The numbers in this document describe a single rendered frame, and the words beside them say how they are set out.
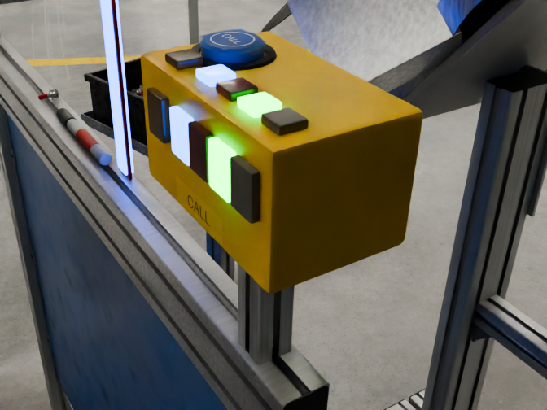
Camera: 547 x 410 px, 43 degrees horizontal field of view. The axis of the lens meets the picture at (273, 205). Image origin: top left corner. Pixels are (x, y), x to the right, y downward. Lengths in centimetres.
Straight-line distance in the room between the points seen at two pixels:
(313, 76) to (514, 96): 50
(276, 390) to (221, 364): 8
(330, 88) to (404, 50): 37
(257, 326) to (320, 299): 145
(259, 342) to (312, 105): 19
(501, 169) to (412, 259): 123
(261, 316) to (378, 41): 39
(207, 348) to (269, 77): 26
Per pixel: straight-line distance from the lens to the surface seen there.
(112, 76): 70
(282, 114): 35
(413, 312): 194
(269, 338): 50
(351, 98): 39
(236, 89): 38
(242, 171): 35
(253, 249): 38
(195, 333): 60
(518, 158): 95
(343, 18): 79
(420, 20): 78
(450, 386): 115
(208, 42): 44
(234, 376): 55
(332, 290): 197
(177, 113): 41
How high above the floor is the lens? 122
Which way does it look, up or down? 32 degrees down
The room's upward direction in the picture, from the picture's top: 2 degrees clockwise
